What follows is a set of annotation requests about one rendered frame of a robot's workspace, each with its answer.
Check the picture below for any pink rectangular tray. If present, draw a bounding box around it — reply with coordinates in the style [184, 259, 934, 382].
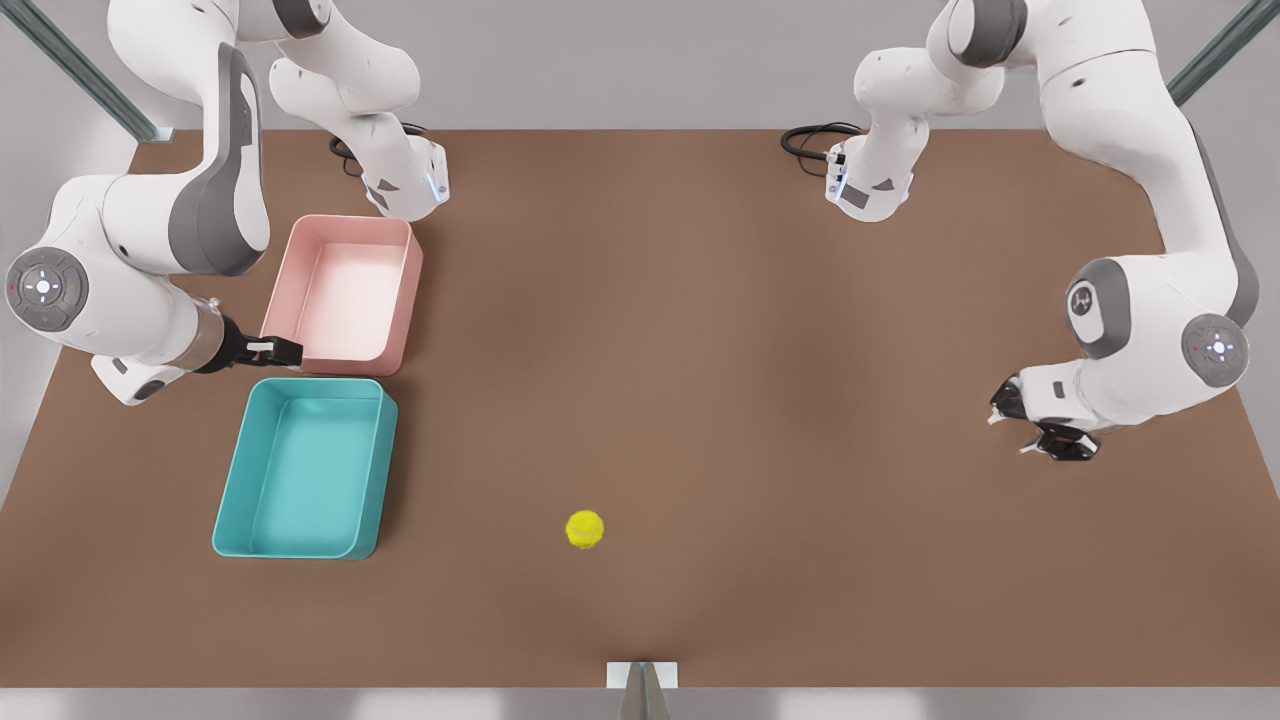
[260, 214, 424, 377]

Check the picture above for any silver frame post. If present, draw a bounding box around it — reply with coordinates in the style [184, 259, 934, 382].
[1167, 0, 1280, 108]
[0, 0, 177, 143]
[606, 661, 679, 720]

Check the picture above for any teal rectangular tray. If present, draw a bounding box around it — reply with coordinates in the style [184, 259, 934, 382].
[212, 377, 399, 560]

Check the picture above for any black cable loop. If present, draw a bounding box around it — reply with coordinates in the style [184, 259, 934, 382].
[329, 122, 431, 180]
[780, 122, 867, 163]

